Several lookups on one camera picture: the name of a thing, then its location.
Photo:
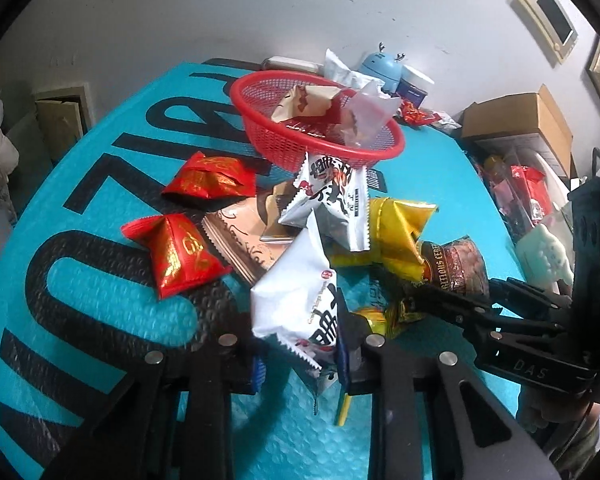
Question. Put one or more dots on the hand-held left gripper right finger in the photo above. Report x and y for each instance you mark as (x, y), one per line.
(343, 360)

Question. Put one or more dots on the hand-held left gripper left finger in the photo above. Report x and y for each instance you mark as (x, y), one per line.
(258, 375)

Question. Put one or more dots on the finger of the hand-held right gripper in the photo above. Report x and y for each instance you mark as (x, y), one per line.
(530, 294)
(450, 307)

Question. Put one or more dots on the brown cereal snack packet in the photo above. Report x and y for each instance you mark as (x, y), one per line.
(455, 265)

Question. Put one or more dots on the white black-print snack packet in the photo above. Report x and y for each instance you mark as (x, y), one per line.
(330, 200)
(290, 285)

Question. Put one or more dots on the brown cake snack packet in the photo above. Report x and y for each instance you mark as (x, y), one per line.
(275, 215)

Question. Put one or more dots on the red plastic basket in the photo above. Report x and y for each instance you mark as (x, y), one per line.
(265, 130)

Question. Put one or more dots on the person's right hand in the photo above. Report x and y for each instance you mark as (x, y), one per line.
(535, 410)

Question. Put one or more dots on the mint silicone mould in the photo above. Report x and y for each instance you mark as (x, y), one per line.
(545, 255)

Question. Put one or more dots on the small yellow snack packet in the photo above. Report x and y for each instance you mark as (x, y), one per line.
(380, 317)

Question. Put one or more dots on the red packaged snack bag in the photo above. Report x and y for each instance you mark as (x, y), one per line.
(530, 190)

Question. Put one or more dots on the red gold-print snack packet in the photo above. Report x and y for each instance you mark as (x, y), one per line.
(205, 177)
(180, 255)

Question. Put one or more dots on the cardboard box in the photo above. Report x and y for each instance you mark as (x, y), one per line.
(545, 125)

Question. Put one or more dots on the crumpled white plastic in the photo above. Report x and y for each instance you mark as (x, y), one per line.
(445, 121)

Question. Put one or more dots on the red yellow snack packet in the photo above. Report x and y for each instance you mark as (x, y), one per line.
(415, 115)

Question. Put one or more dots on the translucent white snack packet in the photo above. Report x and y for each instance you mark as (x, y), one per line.
(370, 110)

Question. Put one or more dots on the purple jar white lid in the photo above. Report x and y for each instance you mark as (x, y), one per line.
(412, 87)

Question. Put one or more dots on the light blue deer humidifier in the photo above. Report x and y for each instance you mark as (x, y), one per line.
(380, 67)

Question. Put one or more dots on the beige red snack packet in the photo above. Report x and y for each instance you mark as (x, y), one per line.
(300, 105)

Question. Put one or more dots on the white power bank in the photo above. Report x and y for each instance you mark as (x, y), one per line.
(290, 63)

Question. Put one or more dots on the teal bubble mat black print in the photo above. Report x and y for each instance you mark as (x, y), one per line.
(130, 110)

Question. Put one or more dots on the cream picture frame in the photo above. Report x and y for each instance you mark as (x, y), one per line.
(550, 10)

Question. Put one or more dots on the wall access panel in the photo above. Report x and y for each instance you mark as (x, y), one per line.
(60, 120)

